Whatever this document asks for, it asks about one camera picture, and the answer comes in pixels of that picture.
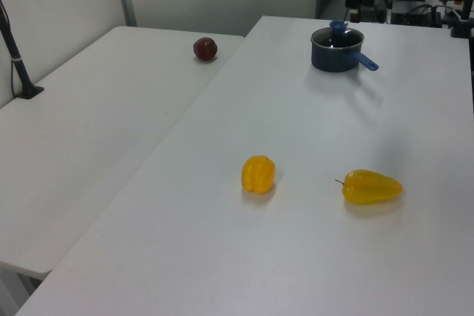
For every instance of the glass lid with blue knob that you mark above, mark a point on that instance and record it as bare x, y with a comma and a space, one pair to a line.
338, 33

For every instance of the black electronics box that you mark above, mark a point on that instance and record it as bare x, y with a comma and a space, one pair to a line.
413, 14

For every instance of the dark blue saucepan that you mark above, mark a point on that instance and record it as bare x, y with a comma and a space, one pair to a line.
333, 60

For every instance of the dark red apple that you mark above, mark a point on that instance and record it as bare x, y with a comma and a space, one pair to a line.
204, 49

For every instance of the long yellow bell pepper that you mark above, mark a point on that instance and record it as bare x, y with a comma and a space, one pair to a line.
370, 192

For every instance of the short yellow bell pepper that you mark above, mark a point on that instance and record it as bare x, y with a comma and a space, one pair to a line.
258, 179

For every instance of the black camera stand pole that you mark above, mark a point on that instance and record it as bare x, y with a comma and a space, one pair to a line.
16, 60
464, 16

